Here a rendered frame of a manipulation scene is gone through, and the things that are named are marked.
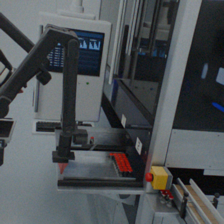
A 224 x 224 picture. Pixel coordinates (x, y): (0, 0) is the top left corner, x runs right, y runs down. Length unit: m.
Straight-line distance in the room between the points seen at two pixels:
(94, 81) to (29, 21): 4.60
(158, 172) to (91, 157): 0.46
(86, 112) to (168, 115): 1.10
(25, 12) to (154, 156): 5.64
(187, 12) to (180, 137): 0.52
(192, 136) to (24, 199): 1.82
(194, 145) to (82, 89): 1.10
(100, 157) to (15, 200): 1.32
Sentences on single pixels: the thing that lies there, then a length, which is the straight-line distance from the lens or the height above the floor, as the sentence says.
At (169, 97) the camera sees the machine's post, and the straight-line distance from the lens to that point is 1.33.
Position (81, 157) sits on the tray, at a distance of 1.70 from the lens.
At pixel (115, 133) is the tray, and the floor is 0.88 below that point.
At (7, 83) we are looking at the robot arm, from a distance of 1.26.
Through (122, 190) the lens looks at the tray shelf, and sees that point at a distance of 1.49.
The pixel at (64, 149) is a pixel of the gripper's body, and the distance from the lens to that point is 1.43.
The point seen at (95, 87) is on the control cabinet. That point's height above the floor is 1.08.
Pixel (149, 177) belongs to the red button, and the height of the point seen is 1.01.
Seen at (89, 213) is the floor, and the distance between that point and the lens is 2.78.
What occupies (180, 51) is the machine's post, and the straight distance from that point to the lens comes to 1.30.
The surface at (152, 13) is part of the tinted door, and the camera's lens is 1.64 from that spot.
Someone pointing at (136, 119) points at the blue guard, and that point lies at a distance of 1.65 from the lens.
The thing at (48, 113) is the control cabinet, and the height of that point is 0.86.
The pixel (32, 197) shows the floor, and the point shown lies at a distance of 2.92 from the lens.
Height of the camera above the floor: 1.68
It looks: 18 degrees down
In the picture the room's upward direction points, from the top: 9 degrees clockwise
